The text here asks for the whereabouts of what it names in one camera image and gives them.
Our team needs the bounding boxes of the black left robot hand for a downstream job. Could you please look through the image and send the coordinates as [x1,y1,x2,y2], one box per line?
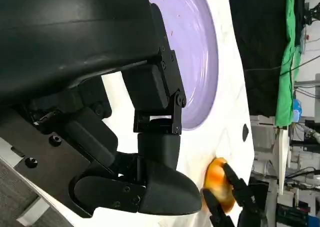
[0,0,203,219]

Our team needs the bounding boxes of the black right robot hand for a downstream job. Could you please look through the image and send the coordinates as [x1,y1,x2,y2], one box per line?
[201,161,267,227]

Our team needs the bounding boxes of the orange and white bread roll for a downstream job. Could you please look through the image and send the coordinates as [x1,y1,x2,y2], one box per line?
[203,156,236,215]

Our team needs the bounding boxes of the black table grommet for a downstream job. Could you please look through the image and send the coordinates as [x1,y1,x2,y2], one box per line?
[241,123,250,143]

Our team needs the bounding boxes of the blue background item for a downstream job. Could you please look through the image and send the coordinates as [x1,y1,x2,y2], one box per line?
[292,98,304,123]

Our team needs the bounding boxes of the green cloth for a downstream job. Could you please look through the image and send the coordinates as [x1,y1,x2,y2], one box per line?
[274,0,305,128]

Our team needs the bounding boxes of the lilac plate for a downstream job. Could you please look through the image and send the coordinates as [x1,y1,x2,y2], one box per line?
[146,0,220,132]

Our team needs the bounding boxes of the black backdrop cloth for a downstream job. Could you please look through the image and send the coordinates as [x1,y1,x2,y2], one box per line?
[227,0,307,118]

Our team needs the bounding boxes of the white slanted post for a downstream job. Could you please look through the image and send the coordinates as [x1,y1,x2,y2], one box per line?
[273,126,292,196]

